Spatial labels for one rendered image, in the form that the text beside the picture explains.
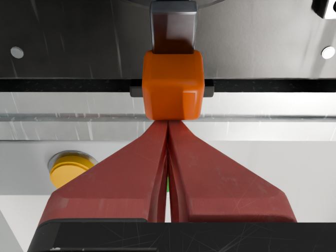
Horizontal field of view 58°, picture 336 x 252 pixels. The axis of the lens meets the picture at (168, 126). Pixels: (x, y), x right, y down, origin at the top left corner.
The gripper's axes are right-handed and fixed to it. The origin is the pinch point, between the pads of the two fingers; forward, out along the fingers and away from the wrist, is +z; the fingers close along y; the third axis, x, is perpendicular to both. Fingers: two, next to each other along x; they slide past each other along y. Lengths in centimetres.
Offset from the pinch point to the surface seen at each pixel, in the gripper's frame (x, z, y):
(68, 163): 9.7, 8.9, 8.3
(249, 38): -1.0, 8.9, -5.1
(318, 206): 28.1, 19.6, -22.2
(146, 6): -3.4, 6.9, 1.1
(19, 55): 0.1, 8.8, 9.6
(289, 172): 21.3, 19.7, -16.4
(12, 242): 168, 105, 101
